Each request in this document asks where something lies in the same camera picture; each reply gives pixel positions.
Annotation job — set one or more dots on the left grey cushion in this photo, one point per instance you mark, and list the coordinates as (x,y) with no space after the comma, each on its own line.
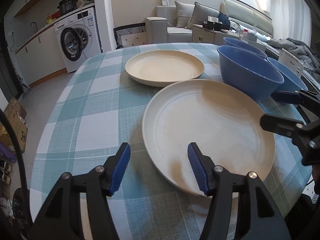
(184,12)

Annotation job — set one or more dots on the grey sofa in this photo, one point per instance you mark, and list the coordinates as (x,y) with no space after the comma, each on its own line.
(162,27)

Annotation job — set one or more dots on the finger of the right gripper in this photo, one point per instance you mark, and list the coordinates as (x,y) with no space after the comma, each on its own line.
(305,137)
(306,102)

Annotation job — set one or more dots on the light blue bowl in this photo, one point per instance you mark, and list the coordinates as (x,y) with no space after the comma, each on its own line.
(292,82)

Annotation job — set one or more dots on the cream plate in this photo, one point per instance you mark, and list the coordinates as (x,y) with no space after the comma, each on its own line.
(160,68)
(224,123)

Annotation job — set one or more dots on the patterned folded playpen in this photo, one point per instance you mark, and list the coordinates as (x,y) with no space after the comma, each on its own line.
(130,35)

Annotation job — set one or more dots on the grey blanket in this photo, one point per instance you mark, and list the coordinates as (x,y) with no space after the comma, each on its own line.
(300,50)

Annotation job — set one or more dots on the white washing machine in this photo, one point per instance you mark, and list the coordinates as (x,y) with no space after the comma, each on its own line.
(78,38)

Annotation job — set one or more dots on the black pressure cooker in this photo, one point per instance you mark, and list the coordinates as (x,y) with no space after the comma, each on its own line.
(66,6)

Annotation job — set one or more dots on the dark blue bowl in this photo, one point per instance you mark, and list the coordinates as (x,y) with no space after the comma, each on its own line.
(248,72)

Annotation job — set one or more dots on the beige side cabinet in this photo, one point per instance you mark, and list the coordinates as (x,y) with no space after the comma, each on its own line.
(201,35)

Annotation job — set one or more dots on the grey cushion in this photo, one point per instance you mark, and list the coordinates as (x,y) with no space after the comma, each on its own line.
(184,12)
(200,13)

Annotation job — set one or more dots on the clear water bottle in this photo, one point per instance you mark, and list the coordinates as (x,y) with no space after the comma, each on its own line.
(244,36)

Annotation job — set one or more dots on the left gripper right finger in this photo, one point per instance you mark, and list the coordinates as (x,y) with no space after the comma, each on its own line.
(258,215)

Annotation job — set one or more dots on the right grey cushion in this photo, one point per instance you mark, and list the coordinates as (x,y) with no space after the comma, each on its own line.
(200,13)

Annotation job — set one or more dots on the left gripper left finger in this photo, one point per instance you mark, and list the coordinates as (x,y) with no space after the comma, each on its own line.
(60,215)

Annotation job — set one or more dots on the black tray box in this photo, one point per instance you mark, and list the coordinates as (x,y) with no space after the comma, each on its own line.
(212,23)

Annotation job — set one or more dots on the kitchen counter cabinets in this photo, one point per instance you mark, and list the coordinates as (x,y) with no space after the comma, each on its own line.
(40,57)

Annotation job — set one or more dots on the cardboard box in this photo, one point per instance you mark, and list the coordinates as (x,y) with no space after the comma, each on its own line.
(15,114)

